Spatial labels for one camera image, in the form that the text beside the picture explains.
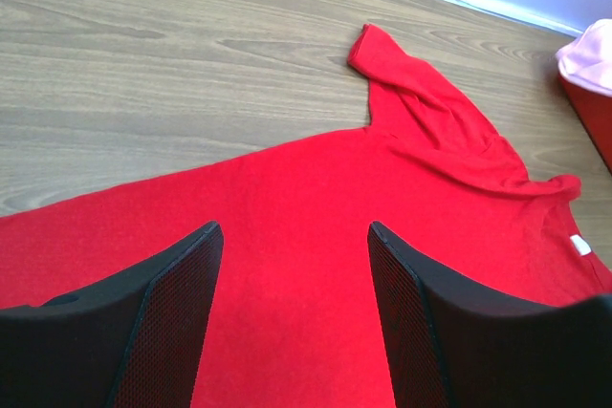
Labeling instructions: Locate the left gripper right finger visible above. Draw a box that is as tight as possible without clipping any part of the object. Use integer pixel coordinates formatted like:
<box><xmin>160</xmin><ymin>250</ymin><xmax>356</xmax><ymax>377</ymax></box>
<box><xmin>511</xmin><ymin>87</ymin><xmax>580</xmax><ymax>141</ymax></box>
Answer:
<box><xmin>367</xmin><ymin>223</ymin><xmax>611</xmax><ymax>407</ymax></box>

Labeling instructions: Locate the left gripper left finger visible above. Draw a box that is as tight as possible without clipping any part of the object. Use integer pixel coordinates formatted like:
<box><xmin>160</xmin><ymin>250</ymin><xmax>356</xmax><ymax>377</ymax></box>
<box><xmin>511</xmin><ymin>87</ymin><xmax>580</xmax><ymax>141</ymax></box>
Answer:
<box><xmin>1</xmin><ymin>222</ymin><xmax>224</xmax><ymax>407</ymax></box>

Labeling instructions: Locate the light pink shirt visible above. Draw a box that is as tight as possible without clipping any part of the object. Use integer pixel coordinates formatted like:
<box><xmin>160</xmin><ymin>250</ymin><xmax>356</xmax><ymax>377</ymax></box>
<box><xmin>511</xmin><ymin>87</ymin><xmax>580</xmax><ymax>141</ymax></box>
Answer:
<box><xmin>556</xmin><ymin>19</ymin><xmax>611</xmax><ymax>97</ymax></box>

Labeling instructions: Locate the red plastic bin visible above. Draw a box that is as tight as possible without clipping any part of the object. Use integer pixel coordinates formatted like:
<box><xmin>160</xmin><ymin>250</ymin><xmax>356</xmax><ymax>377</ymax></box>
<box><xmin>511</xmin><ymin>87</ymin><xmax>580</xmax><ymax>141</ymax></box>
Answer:
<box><xmin>558</xmin><ymin>75</ymin><xmax>612</xmax><ymax>171</ymax></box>

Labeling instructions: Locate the red t-shirt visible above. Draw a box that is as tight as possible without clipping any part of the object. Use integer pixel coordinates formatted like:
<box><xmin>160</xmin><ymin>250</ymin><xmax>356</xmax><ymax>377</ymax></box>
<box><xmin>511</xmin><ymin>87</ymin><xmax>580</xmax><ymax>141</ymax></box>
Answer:
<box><xmin>1</xmin><ymin>25</ymin><xmax>611</xmax><ymax>407</ymax></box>

